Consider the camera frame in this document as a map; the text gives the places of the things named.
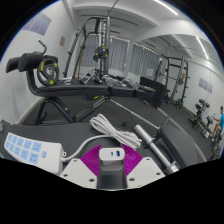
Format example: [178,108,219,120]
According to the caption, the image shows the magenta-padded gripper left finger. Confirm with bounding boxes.
[59,143,113,190]

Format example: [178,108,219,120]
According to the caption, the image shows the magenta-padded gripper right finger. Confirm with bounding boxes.
[111,143,167,190]

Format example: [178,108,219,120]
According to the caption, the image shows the white charger block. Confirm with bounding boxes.
[98,147,127,171]

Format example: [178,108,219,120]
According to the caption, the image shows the chrome barbell bar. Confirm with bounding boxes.
[108,98,181,175]

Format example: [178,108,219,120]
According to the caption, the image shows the black flat weight bench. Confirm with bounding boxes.
[0,119,208,175]

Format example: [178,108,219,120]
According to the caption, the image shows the white power strip blue sockets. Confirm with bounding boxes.
[3,131,65,175]

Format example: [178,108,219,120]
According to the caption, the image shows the black upright box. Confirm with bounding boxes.
[138,76,166,110]

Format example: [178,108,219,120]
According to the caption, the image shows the black exercise equipment group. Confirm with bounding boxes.
[189,97,215,136]

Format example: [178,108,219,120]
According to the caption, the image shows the black bench with foam rollers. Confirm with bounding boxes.
[5,50,166,125]

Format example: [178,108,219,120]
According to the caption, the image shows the person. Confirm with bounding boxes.
[209,105,224,143]

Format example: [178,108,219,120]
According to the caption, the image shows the group of dumbbells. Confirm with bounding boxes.
[79,71,141,91]

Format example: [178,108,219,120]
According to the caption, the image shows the black power rack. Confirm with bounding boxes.
[157,54,190,109]

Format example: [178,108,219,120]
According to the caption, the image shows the black weight plate yellow marks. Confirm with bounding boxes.
[36,56,61,86]
[93,46,110,62]

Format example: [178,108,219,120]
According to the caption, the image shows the grey window curtain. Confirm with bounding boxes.
[79,33,130,71]
[129,43,161,77]

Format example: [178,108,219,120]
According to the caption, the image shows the ceiling light strip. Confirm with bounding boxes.
[195,35,211,61]
[153,0,180,16]

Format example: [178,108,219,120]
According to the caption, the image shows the white power strip cable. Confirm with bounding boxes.
[61,113,143,163]

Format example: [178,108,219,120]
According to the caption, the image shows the small purple wall poster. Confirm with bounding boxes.
[198,77,215,95]

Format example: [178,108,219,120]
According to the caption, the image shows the black cable weight machine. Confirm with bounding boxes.
[62,0,120,81]

